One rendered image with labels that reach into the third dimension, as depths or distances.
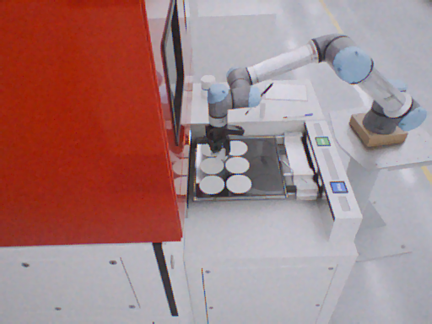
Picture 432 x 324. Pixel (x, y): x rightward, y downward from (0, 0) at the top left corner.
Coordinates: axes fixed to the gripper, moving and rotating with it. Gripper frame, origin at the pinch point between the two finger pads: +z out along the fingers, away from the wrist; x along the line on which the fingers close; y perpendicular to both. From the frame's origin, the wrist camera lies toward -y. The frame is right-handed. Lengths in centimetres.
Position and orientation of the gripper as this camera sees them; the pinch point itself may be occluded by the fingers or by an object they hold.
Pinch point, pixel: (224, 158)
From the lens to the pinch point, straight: 154.3
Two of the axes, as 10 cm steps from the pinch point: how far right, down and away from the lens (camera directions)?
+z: 0.3, 7.2, 6.9
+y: -8.5, 3.9, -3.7
